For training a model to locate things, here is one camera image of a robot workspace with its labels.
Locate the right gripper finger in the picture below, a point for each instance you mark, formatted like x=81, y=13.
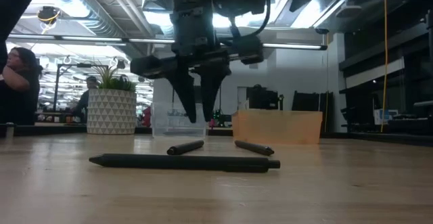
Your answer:
x=186, y=92
x=213, y=88

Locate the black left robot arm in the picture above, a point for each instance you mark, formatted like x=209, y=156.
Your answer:
x=15, y=7

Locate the clear plastic bin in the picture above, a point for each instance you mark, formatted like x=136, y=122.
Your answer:
x=169, y=126

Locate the black equipment stand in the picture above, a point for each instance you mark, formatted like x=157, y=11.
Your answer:
x=264, y=97

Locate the green potted plant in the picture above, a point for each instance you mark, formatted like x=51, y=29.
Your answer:
x=113, y=80

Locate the white triangle-patterned planter pot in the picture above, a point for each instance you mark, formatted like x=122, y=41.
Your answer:
x=111, y=112

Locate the tan cardboard box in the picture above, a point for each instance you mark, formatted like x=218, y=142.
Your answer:
x=280, y=127

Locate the black folded panels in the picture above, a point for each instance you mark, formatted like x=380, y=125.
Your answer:
x=304, y=100

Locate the long ceiling light bar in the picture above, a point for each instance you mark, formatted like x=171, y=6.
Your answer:
x=91, y=39

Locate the person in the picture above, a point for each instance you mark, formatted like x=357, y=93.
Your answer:
x=20, y=99
x=83, y=102

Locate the round ceiling device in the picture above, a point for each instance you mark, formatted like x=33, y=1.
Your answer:
x=48, y=14

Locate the blue and white box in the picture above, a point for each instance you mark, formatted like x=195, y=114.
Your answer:
x=385, y=115

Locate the small white cup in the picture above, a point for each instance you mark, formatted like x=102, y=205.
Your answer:
x=10, y=131

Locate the silver ventilation duct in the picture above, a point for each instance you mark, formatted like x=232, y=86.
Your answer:
x=84, y=11

